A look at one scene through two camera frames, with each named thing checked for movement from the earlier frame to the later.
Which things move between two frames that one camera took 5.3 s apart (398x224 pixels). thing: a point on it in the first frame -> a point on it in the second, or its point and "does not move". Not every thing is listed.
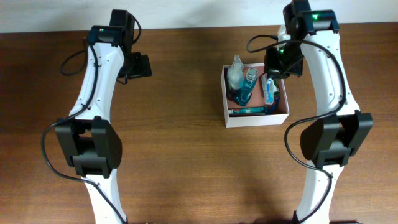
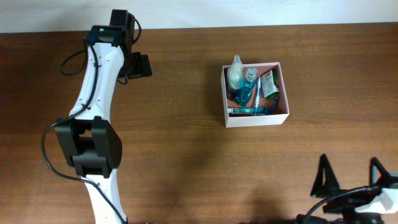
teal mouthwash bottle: [247, 87] does not move
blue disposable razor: [274, 107] does not move
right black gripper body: [280, 69] -> [347, 193]
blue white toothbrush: [268, 89] -> [259, 82]
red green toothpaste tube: [248, 111] does not move
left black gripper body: [140, 66] does not move
